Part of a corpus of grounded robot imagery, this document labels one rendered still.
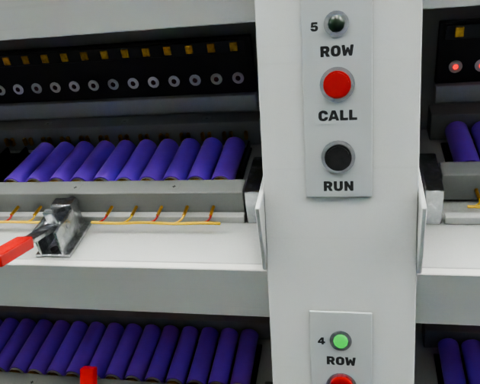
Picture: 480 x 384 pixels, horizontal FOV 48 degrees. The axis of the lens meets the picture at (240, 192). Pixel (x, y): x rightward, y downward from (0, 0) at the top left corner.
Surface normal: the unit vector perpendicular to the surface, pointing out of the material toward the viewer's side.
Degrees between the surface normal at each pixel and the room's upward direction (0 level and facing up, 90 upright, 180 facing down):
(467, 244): 20
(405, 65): 90
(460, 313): 110
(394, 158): 90
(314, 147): 90
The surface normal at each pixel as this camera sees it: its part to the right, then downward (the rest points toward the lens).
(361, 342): -0.20, 0.25
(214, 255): -0.12, -0.83
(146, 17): -0.17, 0.57
